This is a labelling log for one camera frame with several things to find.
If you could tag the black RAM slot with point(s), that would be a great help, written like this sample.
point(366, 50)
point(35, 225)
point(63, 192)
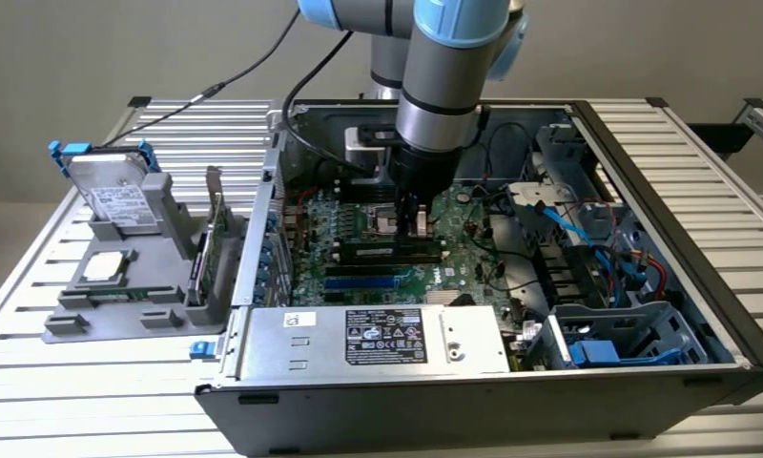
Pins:
point(388, 260)

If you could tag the silver chipset heatsink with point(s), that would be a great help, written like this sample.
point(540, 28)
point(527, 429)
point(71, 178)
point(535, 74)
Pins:
point(448, 298)

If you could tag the blue expansion slot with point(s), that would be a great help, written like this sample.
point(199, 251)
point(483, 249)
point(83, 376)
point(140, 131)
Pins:
point(359, 282)

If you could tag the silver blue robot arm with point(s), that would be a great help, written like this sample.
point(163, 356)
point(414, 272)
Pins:
point(443, 71)

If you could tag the blue disk bay lever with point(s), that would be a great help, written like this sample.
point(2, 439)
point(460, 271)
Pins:
point(650, 357)

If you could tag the green Dell motherboard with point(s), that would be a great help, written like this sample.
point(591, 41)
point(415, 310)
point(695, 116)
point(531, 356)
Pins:
point(478, 267)

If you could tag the black table corner cap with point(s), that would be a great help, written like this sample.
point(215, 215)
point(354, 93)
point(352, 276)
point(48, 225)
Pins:
point(140, 101)
point(659, 102)

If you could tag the blue case latch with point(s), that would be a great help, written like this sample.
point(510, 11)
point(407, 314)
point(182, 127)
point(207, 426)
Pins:
point(204, 349)

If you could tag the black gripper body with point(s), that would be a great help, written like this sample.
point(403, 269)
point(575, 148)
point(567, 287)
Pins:
point(423, 169)

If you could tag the round coin battery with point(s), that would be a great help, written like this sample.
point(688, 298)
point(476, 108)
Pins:
point(462, 195)

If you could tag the graphics card with metal bracket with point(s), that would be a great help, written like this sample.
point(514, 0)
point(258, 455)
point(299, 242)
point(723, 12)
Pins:
point(210, 238)

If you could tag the CPU socket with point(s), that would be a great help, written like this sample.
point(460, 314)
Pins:
point(376, 220)

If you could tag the grey metal drive cage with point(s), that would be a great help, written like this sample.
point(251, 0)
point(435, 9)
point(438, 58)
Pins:
point(547, 210)

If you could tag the open black PC case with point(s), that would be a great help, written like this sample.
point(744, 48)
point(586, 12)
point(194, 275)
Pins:
point(420, 415)

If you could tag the black expansion slot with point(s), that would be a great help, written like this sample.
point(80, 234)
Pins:
point(370, 271)

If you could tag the green RAM stick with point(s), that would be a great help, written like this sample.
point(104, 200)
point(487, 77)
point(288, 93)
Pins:
point(131, 296)

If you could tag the RAM stick with white label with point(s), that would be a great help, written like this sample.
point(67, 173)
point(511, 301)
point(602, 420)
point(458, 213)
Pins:
point(382, 249)

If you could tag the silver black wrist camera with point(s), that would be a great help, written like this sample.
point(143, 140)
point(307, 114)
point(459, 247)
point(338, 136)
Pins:
point(364, 143)

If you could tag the hard disk in blue caddy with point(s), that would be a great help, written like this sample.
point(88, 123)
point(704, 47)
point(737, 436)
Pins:
point(118, 191)

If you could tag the silver CPU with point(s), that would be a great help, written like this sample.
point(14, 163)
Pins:
point(107, 266)

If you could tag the grey disk bay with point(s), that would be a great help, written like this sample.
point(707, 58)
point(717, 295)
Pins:
point(650, 329)

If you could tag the silver power supply unit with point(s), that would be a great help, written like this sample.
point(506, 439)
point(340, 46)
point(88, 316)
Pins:
point(331, 341)

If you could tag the silver socket cover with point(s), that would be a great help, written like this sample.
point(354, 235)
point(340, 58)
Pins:
point(428, 220)

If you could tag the grey parts rack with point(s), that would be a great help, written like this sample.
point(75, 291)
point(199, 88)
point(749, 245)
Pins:
point(115, 315)

